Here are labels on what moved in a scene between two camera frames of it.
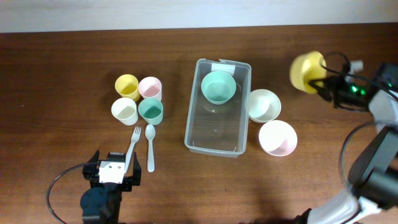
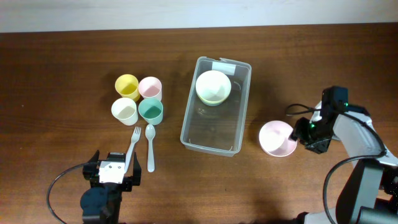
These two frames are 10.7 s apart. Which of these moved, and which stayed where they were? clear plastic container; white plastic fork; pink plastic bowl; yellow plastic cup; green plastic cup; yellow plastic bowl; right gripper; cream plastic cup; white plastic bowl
Moved: white plastic bowl; yellow plastic bowl; right gripper
Stayed: clear plastic container; white plastic fork; green plastic cup; pink plastic bowl; yellow plastic cup; cream plastic cup
